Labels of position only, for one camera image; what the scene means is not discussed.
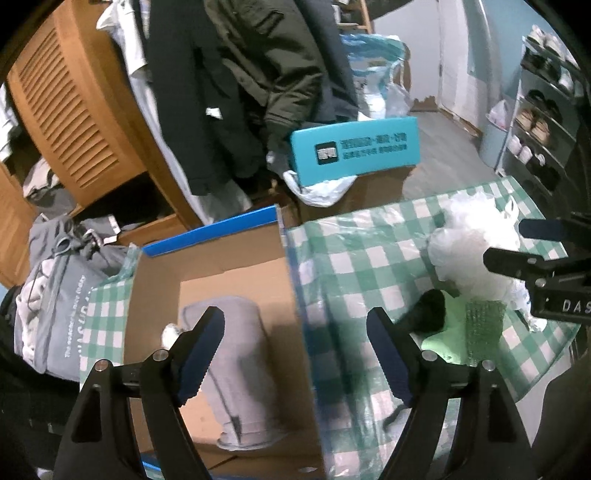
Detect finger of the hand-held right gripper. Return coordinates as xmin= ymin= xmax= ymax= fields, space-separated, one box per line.
xmin=518 ymin=211 xmax=591 ymax=246
xmin=482 ymin=247 xmax=551 ymax=284

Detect light blue bin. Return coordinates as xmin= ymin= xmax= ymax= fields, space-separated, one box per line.
xmin=478 ymin=117 xmax=513 ymax=171

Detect black fuzzy soft item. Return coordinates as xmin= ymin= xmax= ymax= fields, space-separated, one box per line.
xmin=399 ymin=290 xmax=448 ymax=335

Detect grey folded cloth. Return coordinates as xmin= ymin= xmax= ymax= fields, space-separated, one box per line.
xmin=180 ymin=298 xmax=289 ymax=450

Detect cardboard box with blue edge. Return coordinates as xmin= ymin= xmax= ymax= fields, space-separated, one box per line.
xmin=122 ymin=205 xmax=326 ymax=480

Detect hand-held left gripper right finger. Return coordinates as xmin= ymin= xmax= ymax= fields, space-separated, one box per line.
xmin=366 ymin=307 xmax=539 ymax=480

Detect teal box with print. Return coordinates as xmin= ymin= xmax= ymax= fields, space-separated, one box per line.
xmin=288 ymin=115 xmax=421 ymax=188

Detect green white checked tablecloth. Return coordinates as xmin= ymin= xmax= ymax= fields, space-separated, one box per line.
xmin=78 ymin=175 xmax=583 ymax=480

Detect large printed plastic bag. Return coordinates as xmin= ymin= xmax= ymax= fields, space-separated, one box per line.
xmin=339 ymin=32 xmax=411 ymax=123

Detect wooden louvred cabinet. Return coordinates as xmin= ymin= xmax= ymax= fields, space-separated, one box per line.
xmin=0 ymin=0 xmax=204 ymax=287

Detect black hanging coat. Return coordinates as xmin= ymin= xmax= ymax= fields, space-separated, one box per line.
xmin=145 ymin=0 xmax=273 ymax=197

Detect light green cloth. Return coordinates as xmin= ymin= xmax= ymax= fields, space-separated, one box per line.
xmin=420 ymin=295 xmax=472 ymax=365

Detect shoe rack with shoes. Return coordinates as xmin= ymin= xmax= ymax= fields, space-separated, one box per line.
xmin=505 ymin=25 xmax=583 ymax=185

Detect metal shoe rack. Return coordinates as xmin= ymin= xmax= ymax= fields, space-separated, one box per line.
xmin=499 ymin=34 xmax=591 ymax=217

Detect brown cardboard box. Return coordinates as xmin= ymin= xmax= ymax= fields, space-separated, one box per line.
xmin=277 ymin=164 xmax=416 ymax=227

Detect navy hanging garment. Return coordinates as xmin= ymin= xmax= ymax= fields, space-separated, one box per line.
xmin=300 ymin=0 xmax=361 ymax=125

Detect olive hanging jacket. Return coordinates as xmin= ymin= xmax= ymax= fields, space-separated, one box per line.
xmin=203 ymin=0 xmax=324 ymax=153

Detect small pale plastic bag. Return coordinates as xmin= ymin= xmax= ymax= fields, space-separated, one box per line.
xmin=487 ymin=99 xmax=511 ymax=127

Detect dark green mesh scrubber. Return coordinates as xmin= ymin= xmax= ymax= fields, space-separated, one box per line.
xmin=464 ymin=300 xmax=505 ymax=365

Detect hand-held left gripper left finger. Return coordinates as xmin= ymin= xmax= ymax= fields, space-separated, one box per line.
xmin=54 ymin=305 xmax=227 ymax=480

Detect small white sock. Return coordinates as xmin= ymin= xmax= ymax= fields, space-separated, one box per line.
xmin=161 ymin=323 xmax=186 ymax=350

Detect white door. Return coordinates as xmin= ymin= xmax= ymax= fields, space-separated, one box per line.
xmin=436 ymin=0 xmax=490 ymax=134

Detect white thin plastic bag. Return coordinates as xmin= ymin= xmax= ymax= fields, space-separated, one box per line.
xmin=283 ymin=170 xmax=356 ymax=207

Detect hanging dark jackets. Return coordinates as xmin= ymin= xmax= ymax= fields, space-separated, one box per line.
xmin=96 ymin=0 xmax=252 ymax=222

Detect grey hoodie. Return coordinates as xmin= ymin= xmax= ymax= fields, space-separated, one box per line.
xmin=14 ymin=215 xmax=139 ymax=381

